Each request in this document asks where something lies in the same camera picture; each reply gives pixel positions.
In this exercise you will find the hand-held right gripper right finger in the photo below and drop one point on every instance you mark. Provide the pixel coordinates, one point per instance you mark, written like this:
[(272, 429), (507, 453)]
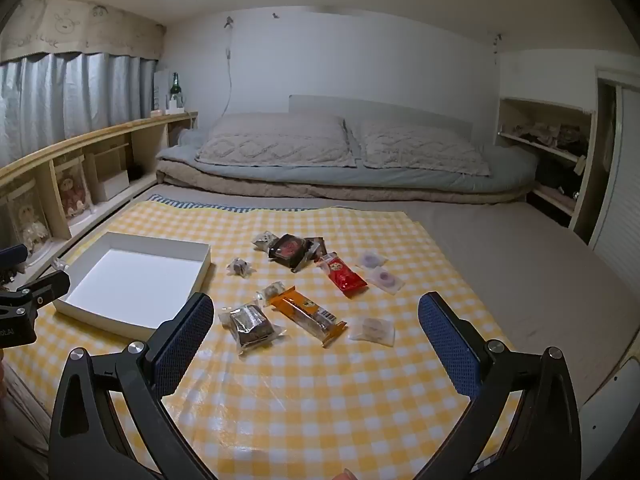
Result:
[(450, 345)]

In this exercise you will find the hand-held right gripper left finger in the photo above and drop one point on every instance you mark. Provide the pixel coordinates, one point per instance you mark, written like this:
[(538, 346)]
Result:
[(182, 340)]

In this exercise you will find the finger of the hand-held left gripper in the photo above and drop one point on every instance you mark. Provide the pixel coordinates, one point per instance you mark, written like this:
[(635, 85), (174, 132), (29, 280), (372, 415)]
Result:
[(47, 287), (12, 254)]

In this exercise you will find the brown cake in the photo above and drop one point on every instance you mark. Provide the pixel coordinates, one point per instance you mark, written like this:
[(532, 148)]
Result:
[(250, 322)]

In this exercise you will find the white cardboard box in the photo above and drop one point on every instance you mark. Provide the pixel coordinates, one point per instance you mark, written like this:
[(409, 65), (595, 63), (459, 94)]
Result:
[(135, 280)]

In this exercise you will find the clear pale round snack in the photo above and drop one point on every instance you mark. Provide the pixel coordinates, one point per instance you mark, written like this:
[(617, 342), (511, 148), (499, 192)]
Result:
[(372, 331)]

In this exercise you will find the clear pink round snack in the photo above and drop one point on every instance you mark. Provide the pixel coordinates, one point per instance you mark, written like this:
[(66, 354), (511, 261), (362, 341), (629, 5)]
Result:
[(385, 279)]

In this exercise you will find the small dark candy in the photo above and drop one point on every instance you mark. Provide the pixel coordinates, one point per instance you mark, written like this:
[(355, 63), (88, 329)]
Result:
[(239, 266)]

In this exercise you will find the small beige snack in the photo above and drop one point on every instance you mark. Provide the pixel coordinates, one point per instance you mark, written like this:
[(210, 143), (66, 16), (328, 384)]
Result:
[(272, 291)]

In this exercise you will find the clear purple round snack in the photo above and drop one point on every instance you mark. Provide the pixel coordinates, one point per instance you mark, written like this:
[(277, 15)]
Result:
[(371, 260)]

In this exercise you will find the red snack packet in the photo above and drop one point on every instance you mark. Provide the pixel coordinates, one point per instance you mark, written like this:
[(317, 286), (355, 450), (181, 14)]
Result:
[(345, 277)]

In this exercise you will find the orange snack packet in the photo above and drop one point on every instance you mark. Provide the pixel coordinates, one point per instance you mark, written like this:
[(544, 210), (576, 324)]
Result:
[(305, 312)]

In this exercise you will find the white dark snack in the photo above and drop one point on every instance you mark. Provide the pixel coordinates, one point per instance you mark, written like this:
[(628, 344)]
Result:
[(265, 240)]

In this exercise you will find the dark tray snack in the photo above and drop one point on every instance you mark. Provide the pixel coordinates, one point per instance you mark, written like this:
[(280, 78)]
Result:
[(289, 250)]

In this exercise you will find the brown snack packet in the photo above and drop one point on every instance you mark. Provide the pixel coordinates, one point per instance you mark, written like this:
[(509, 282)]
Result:
[(316, 247)]

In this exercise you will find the silver plastic wrap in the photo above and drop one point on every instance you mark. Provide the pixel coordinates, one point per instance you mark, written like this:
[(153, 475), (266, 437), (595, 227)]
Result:
[(59, 264)]

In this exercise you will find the red doll in clear case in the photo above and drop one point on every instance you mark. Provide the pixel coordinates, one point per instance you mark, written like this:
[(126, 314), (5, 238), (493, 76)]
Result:
[(72, 192)]

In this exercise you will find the white storage box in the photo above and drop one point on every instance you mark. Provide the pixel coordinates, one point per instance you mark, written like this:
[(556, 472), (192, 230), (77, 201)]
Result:
[(112, 185)]

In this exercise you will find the yellow checked cloth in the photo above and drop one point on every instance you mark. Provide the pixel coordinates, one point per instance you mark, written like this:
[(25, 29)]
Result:
[(300, 410)]

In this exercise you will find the blue striped cloth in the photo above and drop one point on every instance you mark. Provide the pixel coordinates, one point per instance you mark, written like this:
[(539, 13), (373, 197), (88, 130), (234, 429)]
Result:
[(200, 203)]

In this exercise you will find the wooden bedside shelf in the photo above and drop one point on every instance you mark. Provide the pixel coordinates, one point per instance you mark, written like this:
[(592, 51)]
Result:
[(100, 132)]

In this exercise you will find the grey curtain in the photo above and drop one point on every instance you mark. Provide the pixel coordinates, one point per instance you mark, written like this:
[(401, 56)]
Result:
[(75, 95)]

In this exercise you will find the white plastic panel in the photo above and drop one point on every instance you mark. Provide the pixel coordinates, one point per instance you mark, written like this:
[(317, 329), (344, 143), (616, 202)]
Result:
[(610, 420)]

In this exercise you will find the beige folded blanket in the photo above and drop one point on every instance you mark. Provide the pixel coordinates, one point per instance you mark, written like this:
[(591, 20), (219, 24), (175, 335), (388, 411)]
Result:
[(325, 191)]

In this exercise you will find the dark shelf clutter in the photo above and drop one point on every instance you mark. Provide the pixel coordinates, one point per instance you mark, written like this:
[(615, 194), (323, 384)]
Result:
[(555, 175)]

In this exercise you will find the beige textured pillow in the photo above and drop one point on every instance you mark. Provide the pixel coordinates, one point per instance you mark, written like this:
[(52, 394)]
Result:
[(275, 145), (415, 147)]

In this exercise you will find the small white holder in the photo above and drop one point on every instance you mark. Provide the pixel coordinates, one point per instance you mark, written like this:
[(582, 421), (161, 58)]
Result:
[(175, 104)]

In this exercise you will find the white sliding door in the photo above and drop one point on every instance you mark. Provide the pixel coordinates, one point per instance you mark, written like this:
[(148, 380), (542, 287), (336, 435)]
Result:
[(620, 200)]

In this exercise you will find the green glass bottle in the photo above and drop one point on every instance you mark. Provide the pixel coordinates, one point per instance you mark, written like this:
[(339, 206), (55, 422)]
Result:
[(175, 87)]

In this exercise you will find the beige printed valance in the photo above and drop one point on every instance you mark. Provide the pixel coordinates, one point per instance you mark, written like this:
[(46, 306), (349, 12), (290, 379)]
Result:
[(75, 27)]

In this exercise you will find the white wall shelf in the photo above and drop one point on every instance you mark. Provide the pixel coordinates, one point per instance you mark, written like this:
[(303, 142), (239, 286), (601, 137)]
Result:
[(504, 115)]

